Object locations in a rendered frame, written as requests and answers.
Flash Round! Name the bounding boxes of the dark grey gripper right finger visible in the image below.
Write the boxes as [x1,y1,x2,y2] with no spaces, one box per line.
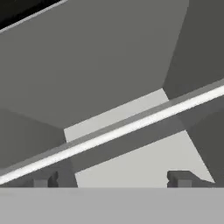
[166,170,217,189]

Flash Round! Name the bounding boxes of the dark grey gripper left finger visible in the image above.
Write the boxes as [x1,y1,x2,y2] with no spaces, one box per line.
[8,170,60,189]

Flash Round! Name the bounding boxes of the grey fridge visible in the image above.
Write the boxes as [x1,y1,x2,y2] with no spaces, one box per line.
[0,0,224,189]

